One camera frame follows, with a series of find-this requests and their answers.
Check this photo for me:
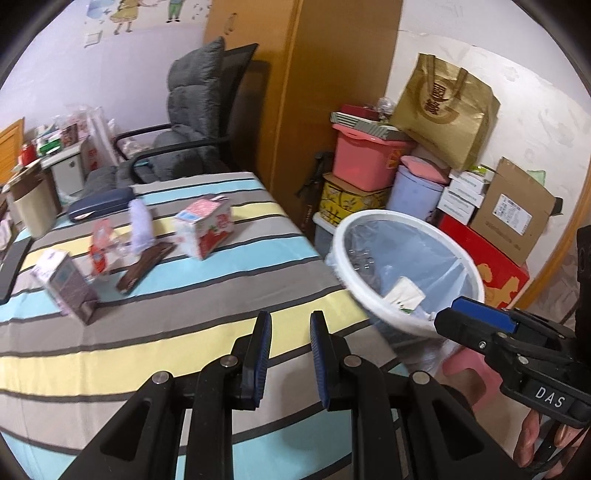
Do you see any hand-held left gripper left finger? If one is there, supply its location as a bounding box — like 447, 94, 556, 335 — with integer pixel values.
60, 310, 273, 480

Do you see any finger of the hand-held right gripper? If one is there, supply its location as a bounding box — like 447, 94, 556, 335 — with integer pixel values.
450, 296, 574, 345
434, 308, 523, 366

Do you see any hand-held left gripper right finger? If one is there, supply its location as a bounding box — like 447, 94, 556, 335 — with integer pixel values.
309, 310, 529, 480

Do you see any white paper carton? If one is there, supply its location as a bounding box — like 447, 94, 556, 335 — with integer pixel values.
381, 276, 426, 313

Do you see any white round trash bin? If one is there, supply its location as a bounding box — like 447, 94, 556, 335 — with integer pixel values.
331, 210, 485, 352

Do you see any red and white carton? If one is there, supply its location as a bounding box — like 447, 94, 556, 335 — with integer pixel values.
172, 195, 232, 261

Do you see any brown snack wrapper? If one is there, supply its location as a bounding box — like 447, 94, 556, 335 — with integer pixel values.
115, 241, 178, 296

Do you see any white foam net sleeve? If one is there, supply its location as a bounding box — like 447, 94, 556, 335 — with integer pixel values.
127, 198, 155, 257

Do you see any clear plastic cup red rim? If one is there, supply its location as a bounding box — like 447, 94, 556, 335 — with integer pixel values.
88, 218, 130, 280

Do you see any small purple white carton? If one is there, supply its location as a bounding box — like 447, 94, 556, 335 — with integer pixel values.
30, 249, 100, 326

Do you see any person's right hand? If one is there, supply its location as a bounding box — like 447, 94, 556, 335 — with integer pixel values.
512, 408, 588, 470

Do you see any pink plastic stool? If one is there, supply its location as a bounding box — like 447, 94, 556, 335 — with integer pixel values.
441, 346, 504, 411

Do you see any clear plastic bin liner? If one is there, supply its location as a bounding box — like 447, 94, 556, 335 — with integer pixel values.
344, 217, 476, 374

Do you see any red box gold print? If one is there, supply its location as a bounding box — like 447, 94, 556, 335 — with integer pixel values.
436, 215, 531, 310

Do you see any striped tablecloth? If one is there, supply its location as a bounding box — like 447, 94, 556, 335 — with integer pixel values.
0, 171, 407, 480

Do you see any white labelled box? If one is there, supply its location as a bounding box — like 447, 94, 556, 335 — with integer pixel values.
443, 185, 485, 210
436, 199, 476, 226
450, 170, 491, 195

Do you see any brown cardboard box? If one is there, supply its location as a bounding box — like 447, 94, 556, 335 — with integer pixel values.
468, 157, 565, 266

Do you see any grey plastic storage box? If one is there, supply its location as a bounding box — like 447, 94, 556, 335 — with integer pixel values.
313, 211, 345, 259

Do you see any lavender round bin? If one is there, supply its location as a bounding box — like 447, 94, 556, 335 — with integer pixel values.
385, 164, 446, 224

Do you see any pink bin lid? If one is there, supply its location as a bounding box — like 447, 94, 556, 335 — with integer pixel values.
399, 155, 451, 185

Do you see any yellow patterned carton box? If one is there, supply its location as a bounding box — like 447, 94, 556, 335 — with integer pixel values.
318, 172, 391, 227

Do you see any black folded tripod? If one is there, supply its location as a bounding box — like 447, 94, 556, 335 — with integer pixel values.
295, 150, 334, 232

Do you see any pink plastic bucket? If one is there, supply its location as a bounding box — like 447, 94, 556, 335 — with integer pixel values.
331, 124, 416, 192

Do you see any gold paper bag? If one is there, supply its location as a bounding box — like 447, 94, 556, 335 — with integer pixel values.
390, 52, 502, 171

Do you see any grey striped tray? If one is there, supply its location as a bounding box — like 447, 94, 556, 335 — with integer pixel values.
330, 111, 411, 141

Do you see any dark blue case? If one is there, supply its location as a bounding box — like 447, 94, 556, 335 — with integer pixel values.
67, 187, 136, 224

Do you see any flat red box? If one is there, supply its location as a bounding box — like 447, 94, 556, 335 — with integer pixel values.
341, 104, 393, 121

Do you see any white bedside cabinet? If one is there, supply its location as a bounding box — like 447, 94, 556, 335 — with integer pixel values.
41, 148, 90, 197

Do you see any wooden wardrobe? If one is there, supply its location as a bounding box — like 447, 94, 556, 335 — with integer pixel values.
203, 0, 404, 241

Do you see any beige cylindrical bin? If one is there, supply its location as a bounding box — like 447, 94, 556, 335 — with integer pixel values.
2, 166, 63, 240

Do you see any black office chair grey cushion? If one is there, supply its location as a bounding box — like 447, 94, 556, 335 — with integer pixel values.
83, 36, 232, 195

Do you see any green and white box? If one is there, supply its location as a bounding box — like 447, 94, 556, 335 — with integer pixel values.
36, 131, 63, 155

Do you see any wooden bed headboard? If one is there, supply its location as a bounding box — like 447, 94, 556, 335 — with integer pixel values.
0, 117, 26, 185

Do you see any wooden door frame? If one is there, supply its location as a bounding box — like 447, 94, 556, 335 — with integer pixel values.
508, 222, 583, 315

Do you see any cartoon wall sticker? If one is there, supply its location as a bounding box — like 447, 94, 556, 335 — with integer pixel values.
85, 0, 208, 35

